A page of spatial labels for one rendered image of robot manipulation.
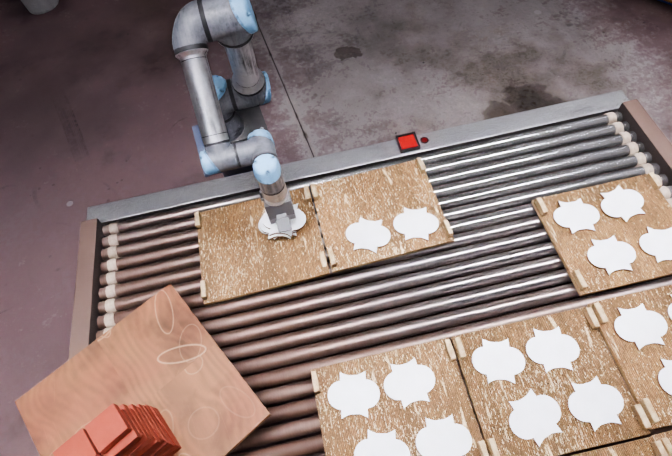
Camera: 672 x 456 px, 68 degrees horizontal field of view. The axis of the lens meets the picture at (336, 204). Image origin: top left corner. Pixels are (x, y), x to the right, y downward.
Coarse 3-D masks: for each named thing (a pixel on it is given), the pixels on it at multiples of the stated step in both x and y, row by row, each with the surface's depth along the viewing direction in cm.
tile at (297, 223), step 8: (296, 208) 166; (264, 216) 166; (296, 216) 165; (304, 216) 164; (264, 224) 164; (272, 224) 164; (296, 224) 163; (304, 224) 163; (272, 232) 162; (288, 232) 162
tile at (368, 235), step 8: (352, 224) 166; (360, 224) 166; (368, 224) 166; (376, 224) 165; (352, 232) 165; (360, 232) 164; (368, 232) 164; (376, 232) 164; (384, 232) 164; (352, 240) 163; (360, 240) 163; (368, 240) 162; (376, 240) 162; (384, 240) 162; (360, 248) 161; (368, 248) 161; (376, 248) 161
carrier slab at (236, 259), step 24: (216, 216) 174; (240, 216) 173; (312, 216) 170; (216, 240) 168; (240, 240) 168; (264, 240) 167; (288, 240) 166; (312, 240) 165; (216, 264) 163; (240, 264) 163; (264, 264) 162; (288, 264) 161; (312, 264) 160; (216, 288) 159; (240, 288) 158; (264, 288) 157
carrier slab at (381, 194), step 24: (384, 168) 179; (408, 168) 178; (336, 192) 175; (360, 192) 174; (384, 192) 173; (408, 192) 172; (432, 192) 171; (336, 216) 169; (360, 216) 169; (384, 216) 168; (336, 240) 164; (408, 240) 162; (432, 240) 161; (360, 264) 159
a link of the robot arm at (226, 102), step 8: (216, 80) 177; (224, 80) 177; (216, 88) 175; (224, 88) 175; (224, 96) 177; (232, 96) 177; (224, 104) 178; (232, 104) 179; (224, 112) 181; (232, 112) 186; (224, 120) 184
